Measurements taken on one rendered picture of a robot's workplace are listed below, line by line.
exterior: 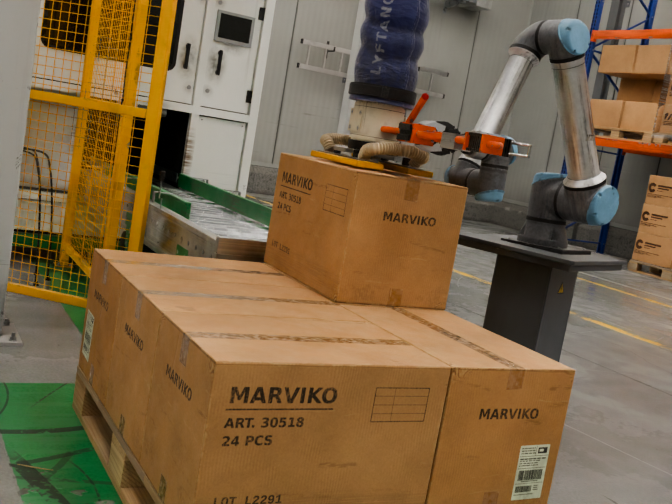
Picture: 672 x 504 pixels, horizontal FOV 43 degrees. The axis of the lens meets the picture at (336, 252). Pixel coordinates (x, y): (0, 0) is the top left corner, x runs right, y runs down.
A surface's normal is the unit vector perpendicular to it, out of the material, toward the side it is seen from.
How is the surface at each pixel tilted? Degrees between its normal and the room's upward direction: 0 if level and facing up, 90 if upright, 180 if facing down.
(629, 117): 90
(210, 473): 90
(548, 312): 90
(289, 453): 90
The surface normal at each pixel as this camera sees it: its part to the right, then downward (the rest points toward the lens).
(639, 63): -0.88, -0.09
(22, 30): 0.47, 0.20
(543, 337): 0.75, 0.22
